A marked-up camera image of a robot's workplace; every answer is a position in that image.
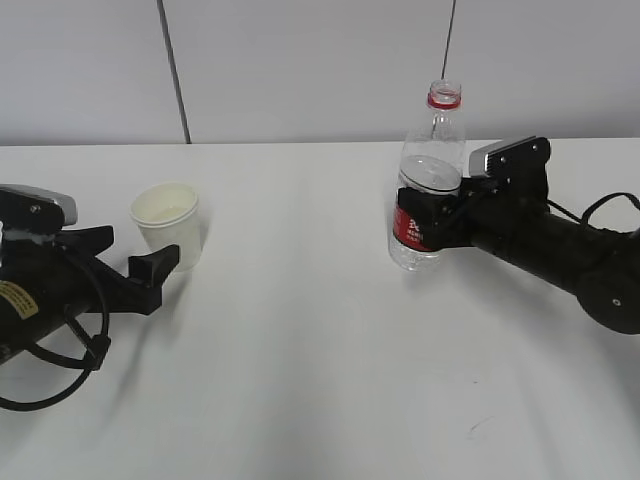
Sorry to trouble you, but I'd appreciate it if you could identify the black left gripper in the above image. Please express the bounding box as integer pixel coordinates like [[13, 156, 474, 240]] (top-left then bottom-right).
[[1, 225, 180, 325]]

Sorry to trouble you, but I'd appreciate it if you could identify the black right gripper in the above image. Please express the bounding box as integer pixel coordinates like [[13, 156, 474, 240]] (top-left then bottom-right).
[[395, 174, 549, 252]]

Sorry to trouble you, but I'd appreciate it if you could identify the clear water bottle red label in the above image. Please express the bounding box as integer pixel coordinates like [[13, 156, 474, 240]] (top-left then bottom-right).
[[388, 79, 465, 272]]

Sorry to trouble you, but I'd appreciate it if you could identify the white paper cup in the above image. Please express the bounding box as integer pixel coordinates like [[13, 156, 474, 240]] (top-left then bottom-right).
[[130, 182, 202, 271]]

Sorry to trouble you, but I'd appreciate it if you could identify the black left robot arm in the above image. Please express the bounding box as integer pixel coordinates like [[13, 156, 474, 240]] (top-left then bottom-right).
[[1, 226, 180, 371]]

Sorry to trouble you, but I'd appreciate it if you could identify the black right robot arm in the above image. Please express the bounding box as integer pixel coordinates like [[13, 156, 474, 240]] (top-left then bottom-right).
[[397, 178, 639, 335]]

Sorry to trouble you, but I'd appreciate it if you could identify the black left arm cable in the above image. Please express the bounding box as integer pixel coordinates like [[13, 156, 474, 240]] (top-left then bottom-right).
[[0, 249, 112, 412]]

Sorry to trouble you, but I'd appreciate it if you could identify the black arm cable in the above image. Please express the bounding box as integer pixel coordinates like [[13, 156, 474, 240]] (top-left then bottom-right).
[[0, 249, 112, 412], [547, 192, 640, 234]]

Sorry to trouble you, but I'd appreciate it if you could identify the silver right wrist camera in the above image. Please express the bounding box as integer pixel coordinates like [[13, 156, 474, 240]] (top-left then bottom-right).
[[468, 136, 551, 201]]

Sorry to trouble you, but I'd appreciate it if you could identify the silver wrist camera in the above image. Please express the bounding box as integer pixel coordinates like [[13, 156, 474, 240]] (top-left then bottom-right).
[[468, 136, 551, 201], [1, 184, 78, 235]]

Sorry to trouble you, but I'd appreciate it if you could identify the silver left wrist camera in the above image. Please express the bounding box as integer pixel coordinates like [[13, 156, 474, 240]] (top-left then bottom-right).
[[1, 184, 78, 235]]

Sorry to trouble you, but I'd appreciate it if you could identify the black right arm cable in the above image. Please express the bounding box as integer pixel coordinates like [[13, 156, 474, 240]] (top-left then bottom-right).
[[547, 192, 640, 234]]

